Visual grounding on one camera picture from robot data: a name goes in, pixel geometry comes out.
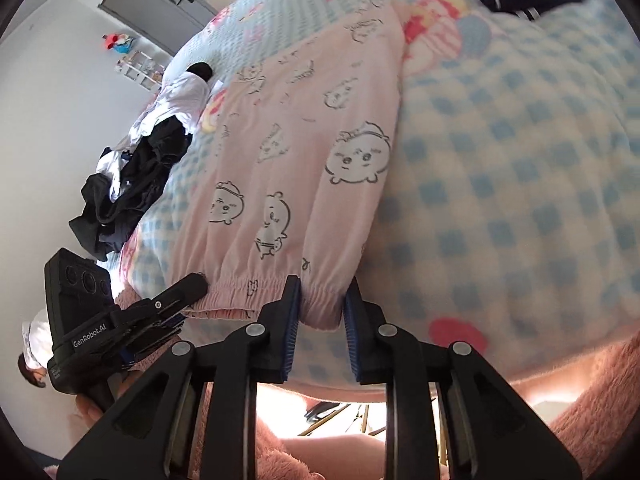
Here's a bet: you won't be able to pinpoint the dark grey garment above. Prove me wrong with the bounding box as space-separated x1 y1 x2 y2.
69 174 136 261

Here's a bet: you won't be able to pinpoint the pink cartoon print pajama pants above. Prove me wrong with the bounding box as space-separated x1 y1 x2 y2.
165 0 408 326

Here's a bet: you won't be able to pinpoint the gold metal frame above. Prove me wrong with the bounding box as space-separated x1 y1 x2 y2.
295 400 391 436

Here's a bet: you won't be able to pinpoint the small white shelf rack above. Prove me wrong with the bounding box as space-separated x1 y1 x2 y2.
116 51 168 92

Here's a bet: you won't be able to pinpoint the person's left leg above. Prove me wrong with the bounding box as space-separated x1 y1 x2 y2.
280 432 391 480

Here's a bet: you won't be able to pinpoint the person's right leg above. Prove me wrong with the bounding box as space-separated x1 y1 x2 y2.
515 360 601 401

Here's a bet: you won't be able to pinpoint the person's leg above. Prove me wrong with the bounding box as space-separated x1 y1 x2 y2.
515 360 601 401
280 432 391 480

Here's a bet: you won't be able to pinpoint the person's pink fleece robe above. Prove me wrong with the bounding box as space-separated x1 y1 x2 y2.
115 290 640 480

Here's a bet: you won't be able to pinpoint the grey door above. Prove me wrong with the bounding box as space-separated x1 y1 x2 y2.
97 0 218 58

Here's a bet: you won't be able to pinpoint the red and blue plush toy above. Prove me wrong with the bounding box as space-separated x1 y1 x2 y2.
102 32 136 55

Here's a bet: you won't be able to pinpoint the black garment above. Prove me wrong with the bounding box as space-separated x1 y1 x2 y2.
95 117 193 226

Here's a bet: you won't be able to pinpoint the blue checkered printed blanket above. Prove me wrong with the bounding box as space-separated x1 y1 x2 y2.
120 0 640 391

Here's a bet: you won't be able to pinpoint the pile of black white clothes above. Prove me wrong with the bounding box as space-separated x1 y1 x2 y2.
97 71 211 201

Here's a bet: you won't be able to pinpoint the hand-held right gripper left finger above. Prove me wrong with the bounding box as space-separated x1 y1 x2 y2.
55 275 303 480

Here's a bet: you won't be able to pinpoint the person's left hand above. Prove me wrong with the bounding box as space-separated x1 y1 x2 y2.
75 391 108 428

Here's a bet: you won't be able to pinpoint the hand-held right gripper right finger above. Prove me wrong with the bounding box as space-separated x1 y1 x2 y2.
342 277 583 480

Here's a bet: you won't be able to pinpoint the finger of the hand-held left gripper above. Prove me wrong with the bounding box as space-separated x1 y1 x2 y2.
112 272 210 328
122 310 187 361

